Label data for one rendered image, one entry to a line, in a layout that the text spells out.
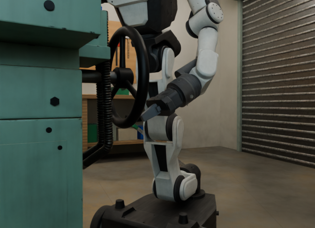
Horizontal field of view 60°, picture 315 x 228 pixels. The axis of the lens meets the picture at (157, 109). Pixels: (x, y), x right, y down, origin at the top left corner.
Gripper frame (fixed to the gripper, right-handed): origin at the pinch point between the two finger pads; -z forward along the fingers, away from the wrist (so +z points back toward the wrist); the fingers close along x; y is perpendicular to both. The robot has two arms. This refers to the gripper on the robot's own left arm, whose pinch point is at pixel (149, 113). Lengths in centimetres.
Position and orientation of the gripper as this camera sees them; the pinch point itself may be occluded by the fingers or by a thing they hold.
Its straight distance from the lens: 80.8
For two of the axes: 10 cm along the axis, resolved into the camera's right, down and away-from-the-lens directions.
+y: -4.4, -8.6, -2.7
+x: -5.1, -0.1, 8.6
